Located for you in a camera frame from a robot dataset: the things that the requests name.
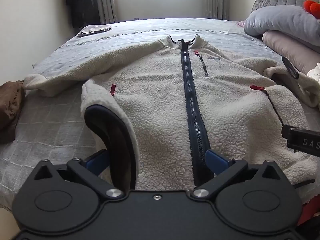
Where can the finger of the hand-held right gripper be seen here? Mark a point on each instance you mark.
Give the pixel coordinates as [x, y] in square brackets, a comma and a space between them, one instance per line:
[289, 66]

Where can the pink pillow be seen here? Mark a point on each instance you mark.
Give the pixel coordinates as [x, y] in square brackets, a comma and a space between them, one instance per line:
[295, 50]

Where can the folded grey cloth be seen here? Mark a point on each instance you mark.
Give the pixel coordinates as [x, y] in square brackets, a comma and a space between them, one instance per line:
[93, 30]

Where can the red cloth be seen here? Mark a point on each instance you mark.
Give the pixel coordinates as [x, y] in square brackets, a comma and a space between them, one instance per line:
[308, 213]

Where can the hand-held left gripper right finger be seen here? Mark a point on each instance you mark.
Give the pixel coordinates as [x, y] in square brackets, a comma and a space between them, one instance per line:
[215, 159]

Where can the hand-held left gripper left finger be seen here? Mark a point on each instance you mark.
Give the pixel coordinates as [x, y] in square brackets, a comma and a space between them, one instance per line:
[95, 161]

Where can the cream fleece zip jacket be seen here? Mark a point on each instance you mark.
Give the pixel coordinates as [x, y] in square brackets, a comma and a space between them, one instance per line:
[155, 92]

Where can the brown cloth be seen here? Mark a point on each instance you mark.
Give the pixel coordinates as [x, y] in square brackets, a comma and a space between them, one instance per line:
[10, 105]

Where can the grey duvet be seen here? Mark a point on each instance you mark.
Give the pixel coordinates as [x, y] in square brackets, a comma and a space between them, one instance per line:
[280, 20]

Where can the white cloth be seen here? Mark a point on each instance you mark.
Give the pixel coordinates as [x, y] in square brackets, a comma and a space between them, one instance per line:
[315, 73]

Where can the red plush toy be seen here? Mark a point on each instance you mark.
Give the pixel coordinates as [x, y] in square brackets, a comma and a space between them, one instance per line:
[311, 7]

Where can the dark hanging garment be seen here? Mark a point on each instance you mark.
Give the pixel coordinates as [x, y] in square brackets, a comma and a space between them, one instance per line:
[80, 2]

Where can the bed with grey checked bedspread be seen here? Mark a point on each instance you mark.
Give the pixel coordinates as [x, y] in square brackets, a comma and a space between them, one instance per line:
[50, 120]

